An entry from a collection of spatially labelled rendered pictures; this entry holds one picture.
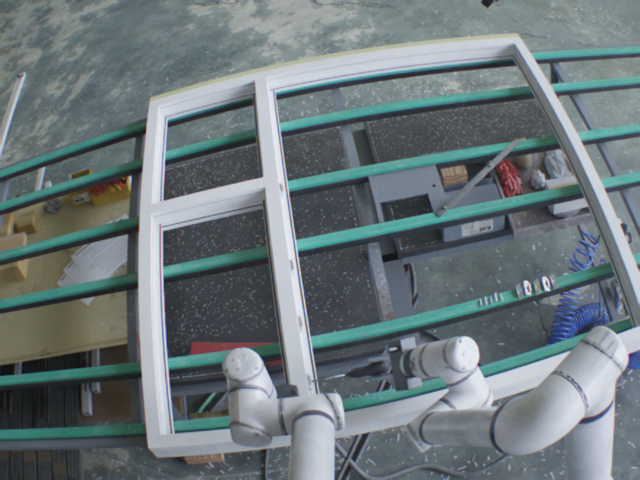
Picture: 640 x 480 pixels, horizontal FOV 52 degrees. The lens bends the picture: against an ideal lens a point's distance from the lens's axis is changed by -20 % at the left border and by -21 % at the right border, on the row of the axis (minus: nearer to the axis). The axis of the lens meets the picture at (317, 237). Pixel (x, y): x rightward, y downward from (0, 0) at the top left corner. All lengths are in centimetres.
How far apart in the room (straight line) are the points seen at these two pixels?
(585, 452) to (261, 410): 71
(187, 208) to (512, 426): 152
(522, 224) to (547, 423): 155
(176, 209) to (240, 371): 96
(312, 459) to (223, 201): 125
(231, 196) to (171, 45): 267
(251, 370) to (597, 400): 76
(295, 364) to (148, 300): 50
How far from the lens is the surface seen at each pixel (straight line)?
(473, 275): 329
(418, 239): 266
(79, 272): 287
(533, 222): 270
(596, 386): 128
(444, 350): 174
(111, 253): 285
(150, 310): 224
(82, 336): 269
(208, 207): 247
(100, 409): 292
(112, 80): 492
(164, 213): 248
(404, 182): 247
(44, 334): 278
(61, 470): 285
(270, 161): 250
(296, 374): 201
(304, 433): 147
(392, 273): 262
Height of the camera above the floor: 265
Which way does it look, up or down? 49 degrees down
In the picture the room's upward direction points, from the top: 14 degrees counter-clockwise
